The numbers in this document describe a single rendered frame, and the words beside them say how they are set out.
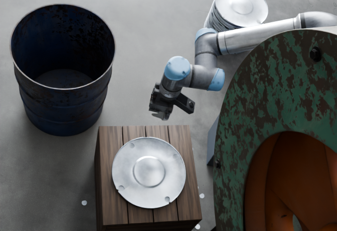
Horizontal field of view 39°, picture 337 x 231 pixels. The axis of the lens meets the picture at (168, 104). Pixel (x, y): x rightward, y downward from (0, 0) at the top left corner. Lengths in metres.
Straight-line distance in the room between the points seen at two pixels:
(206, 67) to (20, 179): 1.07
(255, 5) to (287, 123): 1.86
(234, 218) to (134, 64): 1.56
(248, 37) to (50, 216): 1.17
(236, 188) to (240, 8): 1.64
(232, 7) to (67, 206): 1.30
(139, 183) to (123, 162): 0.10
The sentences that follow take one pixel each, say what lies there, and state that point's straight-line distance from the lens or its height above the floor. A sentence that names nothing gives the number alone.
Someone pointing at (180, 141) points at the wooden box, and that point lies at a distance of 1.95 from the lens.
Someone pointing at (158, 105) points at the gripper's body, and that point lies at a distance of 1.63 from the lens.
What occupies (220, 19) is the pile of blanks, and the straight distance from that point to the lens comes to 2.52.
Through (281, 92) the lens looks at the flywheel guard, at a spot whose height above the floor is 1.46.
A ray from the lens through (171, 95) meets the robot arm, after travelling 1.56.
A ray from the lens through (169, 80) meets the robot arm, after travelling 1.49.
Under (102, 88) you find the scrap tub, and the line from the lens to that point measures 2.01.
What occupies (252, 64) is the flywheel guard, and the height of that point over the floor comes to 1.40.
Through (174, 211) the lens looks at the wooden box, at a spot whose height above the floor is 0.35.
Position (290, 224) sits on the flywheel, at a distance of 1.07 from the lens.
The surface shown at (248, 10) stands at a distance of 2.57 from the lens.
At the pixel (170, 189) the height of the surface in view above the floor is 0.36.
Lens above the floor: 2.09
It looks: 60 degrees down
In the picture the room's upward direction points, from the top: 22 degrees clockwise
